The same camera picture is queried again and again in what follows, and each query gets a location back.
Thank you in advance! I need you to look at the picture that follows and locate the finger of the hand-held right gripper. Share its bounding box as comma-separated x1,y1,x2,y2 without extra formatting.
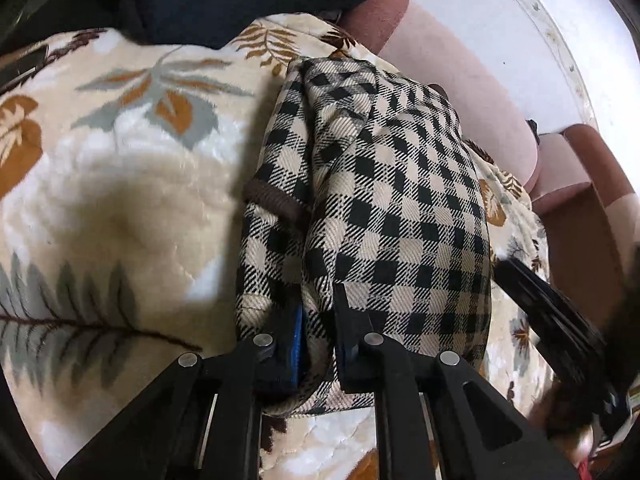
492,257,613,396

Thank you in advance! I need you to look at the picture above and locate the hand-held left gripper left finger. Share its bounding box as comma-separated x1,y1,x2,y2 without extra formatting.
55,304,307,480

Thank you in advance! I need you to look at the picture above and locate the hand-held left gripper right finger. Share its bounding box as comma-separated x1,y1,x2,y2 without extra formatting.
332,284,578,480

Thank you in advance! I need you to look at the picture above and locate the beige black checked jacket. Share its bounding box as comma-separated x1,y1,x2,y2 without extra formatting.
235,56,493,417

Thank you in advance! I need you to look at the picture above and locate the cream leaf print blanket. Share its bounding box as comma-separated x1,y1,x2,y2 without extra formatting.
0,12,556,480

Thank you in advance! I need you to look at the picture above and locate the pink maroon sofa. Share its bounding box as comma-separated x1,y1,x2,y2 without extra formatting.
340,0,640,321

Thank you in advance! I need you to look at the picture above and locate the dark navy cloth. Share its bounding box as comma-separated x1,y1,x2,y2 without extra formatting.
30,0,401,52

